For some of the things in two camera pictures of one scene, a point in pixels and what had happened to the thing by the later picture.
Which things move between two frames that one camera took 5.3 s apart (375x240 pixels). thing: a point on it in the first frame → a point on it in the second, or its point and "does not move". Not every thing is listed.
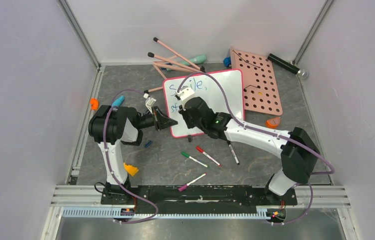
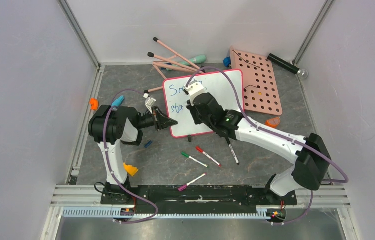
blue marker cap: x=148 y=144 does not move
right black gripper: x=185 y=114 → x=195 y=108
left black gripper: x=161 y=120 does not move
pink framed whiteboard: x=231 y=82 does not move
